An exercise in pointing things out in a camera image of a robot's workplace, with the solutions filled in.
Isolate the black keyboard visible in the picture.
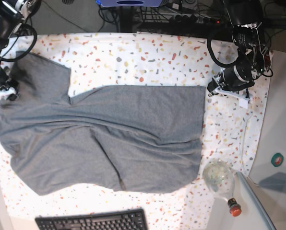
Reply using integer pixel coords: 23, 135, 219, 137
35, 209, 148, 230

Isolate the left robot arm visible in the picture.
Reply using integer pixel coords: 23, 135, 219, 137
207, 0, 272, 96

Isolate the green tape roll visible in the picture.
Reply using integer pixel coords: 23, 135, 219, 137
271, 153, 284, 167

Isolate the grey t-shirt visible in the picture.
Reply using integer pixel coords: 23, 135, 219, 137
0, 54, 205, 196

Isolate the black power strip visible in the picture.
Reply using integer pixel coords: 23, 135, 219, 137
169, 14, 221, 25

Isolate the terrazzo patterned tablecloth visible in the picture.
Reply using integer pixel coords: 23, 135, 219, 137
0, 33, 270, 230

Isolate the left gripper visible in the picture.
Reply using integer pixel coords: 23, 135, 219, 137
211, 64, 254, 92

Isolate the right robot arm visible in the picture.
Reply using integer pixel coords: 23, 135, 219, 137
0, 0, 41, 100

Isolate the clear bottle with orange cap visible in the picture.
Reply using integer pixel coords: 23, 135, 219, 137
202, 159, 242, 217

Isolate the grey metal bar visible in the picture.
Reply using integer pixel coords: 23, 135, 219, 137
236, 172, 276, 230

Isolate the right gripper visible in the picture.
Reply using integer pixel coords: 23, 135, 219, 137
0, 68, 19, 92

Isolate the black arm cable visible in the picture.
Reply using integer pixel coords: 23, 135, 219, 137
206, 28, 244, 68

